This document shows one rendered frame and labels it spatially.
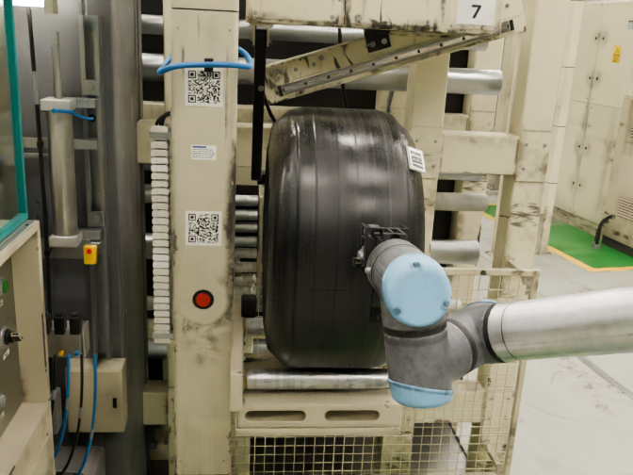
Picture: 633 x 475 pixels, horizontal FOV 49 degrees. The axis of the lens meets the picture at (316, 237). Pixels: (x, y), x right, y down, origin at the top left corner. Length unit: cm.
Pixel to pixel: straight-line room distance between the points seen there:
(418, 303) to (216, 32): 72
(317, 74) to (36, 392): 99
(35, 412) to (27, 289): 24
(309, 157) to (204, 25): 33
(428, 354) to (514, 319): 14
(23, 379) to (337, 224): 68
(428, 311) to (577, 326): 19
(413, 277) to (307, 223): 40
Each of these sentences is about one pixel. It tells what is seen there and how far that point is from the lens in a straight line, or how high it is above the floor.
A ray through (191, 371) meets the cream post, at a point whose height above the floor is 89.
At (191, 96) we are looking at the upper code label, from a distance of 143.
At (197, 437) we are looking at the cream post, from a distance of 169.
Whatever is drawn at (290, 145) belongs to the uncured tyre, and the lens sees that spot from 137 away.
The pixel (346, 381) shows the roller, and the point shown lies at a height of 91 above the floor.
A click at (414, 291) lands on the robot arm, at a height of 130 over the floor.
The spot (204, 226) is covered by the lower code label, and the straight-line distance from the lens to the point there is 148.
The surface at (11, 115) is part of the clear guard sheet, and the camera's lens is 133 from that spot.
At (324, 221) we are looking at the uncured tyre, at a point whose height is 129.
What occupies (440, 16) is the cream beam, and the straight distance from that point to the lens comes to 174.
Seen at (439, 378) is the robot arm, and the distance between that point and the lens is 100.
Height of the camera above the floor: 163
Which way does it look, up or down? 16 degrees down
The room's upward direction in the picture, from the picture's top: 3 degrees clockwise
